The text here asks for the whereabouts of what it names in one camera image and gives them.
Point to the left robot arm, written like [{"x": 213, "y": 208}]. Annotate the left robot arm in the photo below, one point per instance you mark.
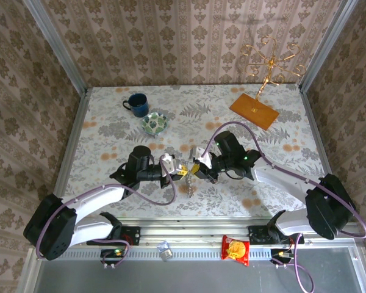
[{"x": 91, "y": 198}]

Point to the green leaf pattern bowl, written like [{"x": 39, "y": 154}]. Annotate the green leaf pattern bowl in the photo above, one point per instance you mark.
[{"x": 154, "y": 123}]

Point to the golden stand on wooden base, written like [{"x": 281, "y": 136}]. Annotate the golden stand on wooden base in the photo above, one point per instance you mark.
[{"x": 256, "y": 111}]

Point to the dark blue mug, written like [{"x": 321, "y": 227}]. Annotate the dark blue mug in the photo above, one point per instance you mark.
[{"x": 139, "y": 107}]

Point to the small clear blue packet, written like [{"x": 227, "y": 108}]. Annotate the small clear blue packet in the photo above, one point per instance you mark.
[{"x": 164, "y": 251}]

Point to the red snack packet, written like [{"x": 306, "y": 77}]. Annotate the red snack packet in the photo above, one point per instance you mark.
[{"x": 235, "y": 248}]

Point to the small black connector board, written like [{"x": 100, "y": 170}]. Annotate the small black connector board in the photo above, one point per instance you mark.
[
  {"x": 109, "y": 253},
  {"x": 277, "y": 253}
]

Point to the grey metal panel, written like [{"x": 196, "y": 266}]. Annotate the grey metal panel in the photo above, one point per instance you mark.
[{"x": 186, "y": 276}]

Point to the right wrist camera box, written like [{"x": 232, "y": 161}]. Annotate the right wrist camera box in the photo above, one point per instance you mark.
[{"x": 201, "y": 157}]

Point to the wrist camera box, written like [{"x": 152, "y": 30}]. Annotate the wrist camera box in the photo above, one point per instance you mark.
[
  {"x": 201, "y": 157},
  {"x": 168, "y": 161}
]

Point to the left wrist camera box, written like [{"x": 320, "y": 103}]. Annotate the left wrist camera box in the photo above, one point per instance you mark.
[{"x": 168, "y": 161}]

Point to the aluminium cross rail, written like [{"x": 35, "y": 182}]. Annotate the aluminium cross rail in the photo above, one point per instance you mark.
[{"x": 186, "y": 232}]

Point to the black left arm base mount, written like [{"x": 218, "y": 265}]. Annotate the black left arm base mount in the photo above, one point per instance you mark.
[{"x": 134, "y": 235}]

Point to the aluminium side rail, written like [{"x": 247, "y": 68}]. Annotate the aluminium side rail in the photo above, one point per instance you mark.
[
  {"x": 315, "y": 128},
  {"x": 76, "y": 137}
]

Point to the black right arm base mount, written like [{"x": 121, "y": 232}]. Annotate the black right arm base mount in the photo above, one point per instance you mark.
[{"x": 256, "y": 235}]

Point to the aluminium frame post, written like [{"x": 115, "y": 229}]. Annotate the aluminium frame post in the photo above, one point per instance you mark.
[
  {"x": 326, "y": 49},
  {"x": 58, "y": 52}
]

